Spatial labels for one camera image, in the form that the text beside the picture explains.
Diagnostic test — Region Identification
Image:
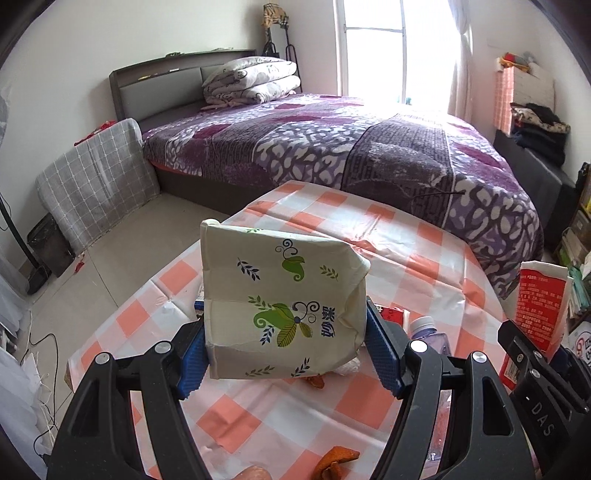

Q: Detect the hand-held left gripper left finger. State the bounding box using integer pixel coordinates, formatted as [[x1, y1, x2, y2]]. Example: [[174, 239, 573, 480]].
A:
[[46, 319, 208, 480]]

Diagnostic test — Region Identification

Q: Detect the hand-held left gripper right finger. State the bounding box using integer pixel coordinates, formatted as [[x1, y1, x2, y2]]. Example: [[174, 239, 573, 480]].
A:
[[366, 298, 532, 480]]

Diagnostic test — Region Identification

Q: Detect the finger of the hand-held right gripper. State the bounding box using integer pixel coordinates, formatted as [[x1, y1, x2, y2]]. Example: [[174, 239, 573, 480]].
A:
[[498, 318, 561, 386]]

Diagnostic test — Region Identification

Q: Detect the red white tissue packet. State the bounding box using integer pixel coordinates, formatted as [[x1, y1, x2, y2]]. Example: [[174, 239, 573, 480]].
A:
[[503, 260, 571, 391]]

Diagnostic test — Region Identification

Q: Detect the cream leaf-print tissue packet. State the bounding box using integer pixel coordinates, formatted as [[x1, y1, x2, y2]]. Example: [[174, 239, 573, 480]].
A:
[[199, 218, 372, 381]]

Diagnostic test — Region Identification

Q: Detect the small red box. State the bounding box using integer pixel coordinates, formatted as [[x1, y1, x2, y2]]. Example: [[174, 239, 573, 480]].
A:
[[376, 305, 413, 334]]

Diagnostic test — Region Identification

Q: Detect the clear plastic bottle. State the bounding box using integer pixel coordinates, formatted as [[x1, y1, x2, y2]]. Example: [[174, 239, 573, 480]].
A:
[[409, 316, 452, 357]]

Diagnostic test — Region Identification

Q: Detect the orange white checked tablecloth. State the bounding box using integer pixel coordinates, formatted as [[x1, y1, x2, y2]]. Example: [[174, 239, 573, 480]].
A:
[[67, 180, 522, 480]]

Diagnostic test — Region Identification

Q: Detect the wooden bookshelf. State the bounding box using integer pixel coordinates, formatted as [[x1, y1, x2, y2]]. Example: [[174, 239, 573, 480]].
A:
[[551, 161, 591, 333]]

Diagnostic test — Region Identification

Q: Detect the black leather bench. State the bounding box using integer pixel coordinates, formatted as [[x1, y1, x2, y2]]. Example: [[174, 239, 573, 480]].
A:
[[494, 129, 578, 234]]

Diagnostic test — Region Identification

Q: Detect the white cloth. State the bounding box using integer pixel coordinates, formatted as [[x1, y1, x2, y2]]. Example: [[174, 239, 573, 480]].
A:
[[0, 272, 51, 480]]

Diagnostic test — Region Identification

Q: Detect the black floor stand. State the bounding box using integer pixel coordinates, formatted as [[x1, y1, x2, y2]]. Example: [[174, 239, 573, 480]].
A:
[[0, 185, 52, 296]]

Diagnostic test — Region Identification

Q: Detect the black mesh waste bin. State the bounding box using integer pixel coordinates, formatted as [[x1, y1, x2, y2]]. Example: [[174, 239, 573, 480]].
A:
[[27, 216, 75, 278]]

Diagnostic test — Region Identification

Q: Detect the grey checked cushion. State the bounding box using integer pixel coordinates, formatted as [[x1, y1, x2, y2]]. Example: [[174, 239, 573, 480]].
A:
[[36, 117, 161, 254]]

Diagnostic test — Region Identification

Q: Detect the bed with purple bedspread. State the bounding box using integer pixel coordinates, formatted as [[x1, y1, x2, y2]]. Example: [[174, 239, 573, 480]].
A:
[[141, 91, 546, 301]]

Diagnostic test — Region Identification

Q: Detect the pile of dark clothes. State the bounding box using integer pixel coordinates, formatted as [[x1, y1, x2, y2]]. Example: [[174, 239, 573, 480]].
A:
[[510, 102, 571, 168]]

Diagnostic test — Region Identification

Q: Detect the pink checked cloth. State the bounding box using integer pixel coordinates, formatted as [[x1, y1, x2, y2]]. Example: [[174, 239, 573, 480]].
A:
[[495, 67, 516, 136]]

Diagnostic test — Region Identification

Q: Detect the red cloth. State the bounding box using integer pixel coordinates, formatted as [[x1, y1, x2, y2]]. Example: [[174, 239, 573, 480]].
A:
[[75, 119, 117, 147]]

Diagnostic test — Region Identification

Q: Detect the pale curtain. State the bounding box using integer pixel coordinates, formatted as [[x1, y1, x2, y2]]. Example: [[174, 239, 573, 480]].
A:
[[445, 0, 477, 121]]

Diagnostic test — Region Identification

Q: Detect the folded floral quilt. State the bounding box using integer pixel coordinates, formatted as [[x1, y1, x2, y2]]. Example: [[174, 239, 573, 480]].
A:
[[202, 56, 302, 108]]

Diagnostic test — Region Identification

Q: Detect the window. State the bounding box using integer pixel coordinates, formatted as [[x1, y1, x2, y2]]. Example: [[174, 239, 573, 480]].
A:
[[339, 0, 462, 108]]

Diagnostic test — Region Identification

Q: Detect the black coat rack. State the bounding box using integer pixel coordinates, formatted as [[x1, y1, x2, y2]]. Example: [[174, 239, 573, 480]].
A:
[[262, 4, 302, 90]]

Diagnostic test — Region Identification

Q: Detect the plaid scarf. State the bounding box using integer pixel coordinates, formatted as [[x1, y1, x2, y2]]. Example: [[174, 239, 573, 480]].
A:
[[262, 4, 290, 29]]

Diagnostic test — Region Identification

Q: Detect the black floor cable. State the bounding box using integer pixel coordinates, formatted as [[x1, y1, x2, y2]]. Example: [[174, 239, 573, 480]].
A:
[[28, 318, 63, 462]]

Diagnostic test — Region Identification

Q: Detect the dark wooden bed frame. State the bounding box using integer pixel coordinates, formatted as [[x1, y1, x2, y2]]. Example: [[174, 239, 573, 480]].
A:
[[110, 48, 342, 217]]

